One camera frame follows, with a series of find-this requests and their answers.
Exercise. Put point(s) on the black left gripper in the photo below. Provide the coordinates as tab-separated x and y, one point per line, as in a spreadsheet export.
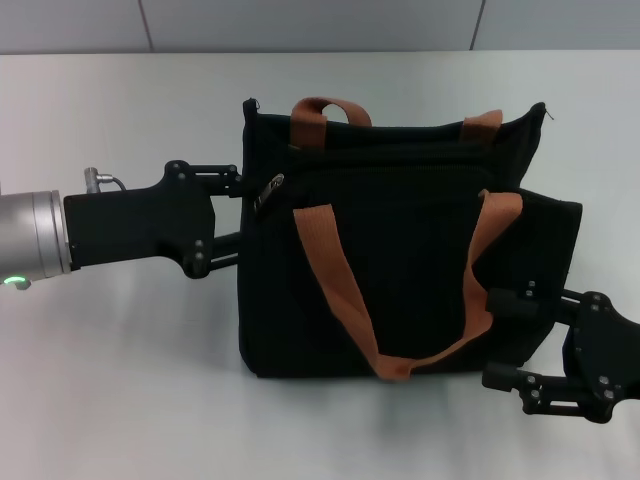
130	225

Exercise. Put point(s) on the white and silver left robot arm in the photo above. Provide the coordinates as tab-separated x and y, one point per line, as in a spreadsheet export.
30	230

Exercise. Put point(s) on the silver zipper pull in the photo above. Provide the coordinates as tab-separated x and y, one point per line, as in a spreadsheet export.
267	194

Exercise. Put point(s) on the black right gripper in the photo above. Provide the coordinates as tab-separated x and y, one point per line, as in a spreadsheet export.
610	350

